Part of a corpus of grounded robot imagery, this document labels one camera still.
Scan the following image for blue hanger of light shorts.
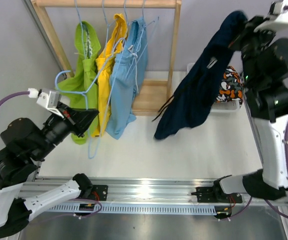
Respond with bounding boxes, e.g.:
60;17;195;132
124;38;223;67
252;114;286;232
123;0;131;27

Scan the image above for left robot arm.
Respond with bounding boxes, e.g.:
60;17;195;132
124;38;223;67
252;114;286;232
0;102;99;239

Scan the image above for light blue shorts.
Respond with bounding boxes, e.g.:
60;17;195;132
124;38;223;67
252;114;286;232
106;19;146;140

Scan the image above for slotted cable duct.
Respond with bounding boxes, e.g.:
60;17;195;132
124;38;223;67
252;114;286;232
48;202;229;216

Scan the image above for yellow shorts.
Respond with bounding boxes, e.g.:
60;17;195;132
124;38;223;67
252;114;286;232
92;13;128;137

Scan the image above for blue hanger of camouflage shorts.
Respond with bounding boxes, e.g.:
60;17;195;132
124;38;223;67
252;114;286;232
132;0;160;68

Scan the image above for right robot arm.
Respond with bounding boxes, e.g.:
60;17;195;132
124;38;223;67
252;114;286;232
212;16;288;202

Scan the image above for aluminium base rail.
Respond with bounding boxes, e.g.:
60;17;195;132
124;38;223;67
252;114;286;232
17;177;288;206

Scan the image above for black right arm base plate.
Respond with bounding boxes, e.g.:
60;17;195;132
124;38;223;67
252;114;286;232
191;186;243;204

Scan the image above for navy blue shorts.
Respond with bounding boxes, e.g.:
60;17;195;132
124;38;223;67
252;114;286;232
154;10;247;140

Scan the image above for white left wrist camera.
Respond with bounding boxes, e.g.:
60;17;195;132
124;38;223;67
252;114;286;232
28;88;64;118

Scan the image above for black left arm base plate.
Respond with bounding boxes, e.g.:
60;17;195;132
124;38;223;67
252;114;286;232
85;185;108;202

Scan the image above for blue hanger of yellow shorts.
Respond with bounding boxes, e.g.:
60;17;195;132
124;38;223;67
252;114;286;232
102;0;115;57

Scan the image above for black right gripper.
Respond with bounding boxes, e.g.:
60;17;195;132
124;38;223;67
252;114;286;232
228;15;280;86

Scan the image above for lime green shorts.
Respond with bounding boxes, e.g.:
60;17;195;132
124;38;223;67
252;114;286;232
55;21;102;146

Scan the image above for blue hanger of navy shorts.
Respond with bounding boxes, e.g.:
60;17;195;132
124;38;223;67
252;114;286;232
55;35;125;145

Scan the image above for blue hanger of green shorts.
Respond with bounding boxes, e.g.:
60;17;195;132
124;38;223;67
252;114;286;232
74;0;87;59

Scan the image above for orange camouflage patterned shorts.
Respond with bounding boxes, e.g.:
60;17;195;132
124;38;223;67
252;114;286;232
216;66;243;105

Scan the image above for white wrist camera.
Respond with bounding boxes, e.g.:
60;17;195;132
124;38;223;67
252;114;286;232
28;88;64;118
254;0;288;33

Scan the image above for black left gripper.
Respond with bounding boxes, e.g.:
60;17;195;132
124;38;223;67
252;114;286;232
34;100;101;160

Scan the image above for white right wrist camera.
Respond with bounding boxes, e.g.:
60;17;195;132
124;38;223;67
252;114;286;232
254;0;288;33

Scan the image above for white plastic basket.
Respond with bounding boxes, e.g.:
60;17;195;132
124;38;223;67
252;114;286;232
186;62;244;115

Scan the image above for wooden clothes rack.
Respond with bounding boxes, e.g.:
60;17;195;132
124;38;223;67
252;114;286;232
31;0;181;116

